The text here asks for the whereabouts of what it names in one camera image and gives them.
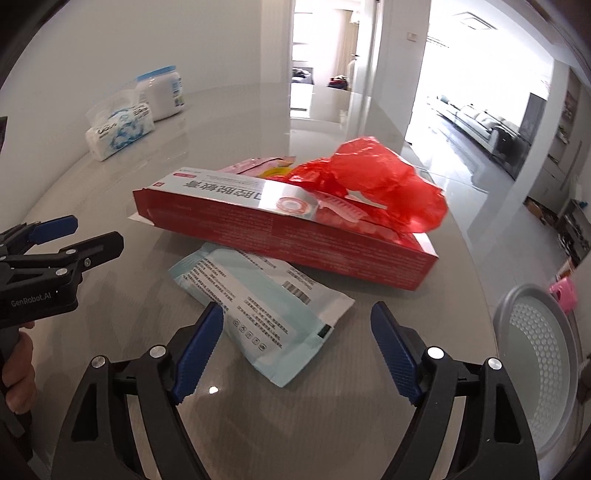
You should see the red cardboard box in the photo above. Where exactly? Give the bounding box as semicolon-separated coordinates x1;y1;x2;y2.
132;166;438;291

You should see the light grey sofa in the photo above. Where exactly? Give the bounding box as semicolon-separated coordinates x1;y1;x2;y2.
436;95;527;153

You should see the white blue tissue pack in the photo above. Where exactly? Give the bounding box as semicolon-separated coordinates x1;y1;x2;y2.
84;90;155;162

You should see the light blue wipes packet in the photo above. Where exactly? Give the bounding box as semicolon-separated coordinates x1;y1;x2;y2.
167;243;356;387

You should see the grey perforated bin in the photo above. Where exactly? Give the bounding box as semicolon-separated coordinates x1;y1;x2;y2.
492;283;583;462

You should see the open wall shelf unit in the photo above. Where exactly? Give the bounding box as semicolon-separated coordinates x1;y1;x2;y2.
545;69;583;185

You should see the ceiling vent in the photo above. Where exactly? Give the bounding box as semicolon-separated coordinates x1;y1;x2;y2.
455;11;497;31

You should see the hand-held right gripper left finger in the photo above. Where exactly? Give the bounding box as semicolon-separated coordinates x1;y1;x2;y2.
51;302;225;480

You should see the pink packet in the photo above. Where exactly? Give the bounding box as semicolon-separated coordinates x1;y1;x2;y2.
217;157;296;176

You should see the person's left hand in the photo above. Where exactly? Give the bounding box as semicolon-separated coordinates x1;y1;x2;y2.
0;320;38;411

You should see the brown cardboard box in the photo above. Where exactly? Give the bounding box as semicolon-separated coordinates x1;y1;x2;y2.
524;198;548;223

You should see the pink plastic stool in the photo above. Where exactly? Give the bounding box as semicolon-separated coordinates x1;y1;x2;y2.
549;278;578;311

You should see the dark tall cabinet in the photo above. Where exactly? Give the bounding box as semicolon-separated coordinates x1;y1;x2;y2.
512;92;551;181

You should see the white blue wipes packet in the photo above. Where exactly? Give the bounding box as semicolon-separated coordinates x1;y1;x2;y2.
136;66;186;122

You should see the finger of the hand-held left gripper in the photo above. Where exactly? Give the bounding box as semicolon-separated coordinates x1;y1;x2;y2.
0;231;125;288
0;215;78;257

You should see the red plastic bag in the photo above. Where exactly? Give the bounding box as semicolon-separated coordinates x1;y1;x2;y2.
288;136;450;234

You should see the shoe rack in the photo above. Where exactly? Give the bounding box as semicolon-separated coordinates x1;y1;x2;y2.
556;198;591;268

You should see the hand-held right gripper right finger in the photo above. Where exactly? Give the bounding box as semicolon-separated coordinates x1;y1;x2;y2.
370;301;541;480

